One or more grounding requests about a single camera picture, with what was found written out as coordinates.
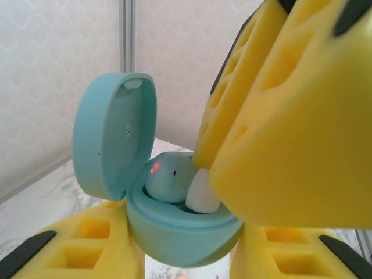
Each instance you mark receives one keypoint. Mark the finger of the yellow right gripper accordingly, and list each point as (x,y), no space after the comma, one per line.
(232,87)
(305,130)

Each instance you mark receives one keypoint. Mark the aluminium frame post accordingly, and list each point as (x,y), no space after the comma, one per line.
(127,35)

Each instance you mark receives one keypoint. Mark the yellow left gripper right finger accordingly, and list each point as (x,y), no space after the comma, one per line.
(290,255)

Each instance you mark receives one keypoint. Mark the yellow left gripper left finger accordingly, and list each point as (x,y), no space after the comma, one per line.
(72,247)

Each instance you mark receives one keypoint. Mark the teal earbud charging case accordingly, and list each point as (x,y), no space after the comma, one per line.
(110,130)

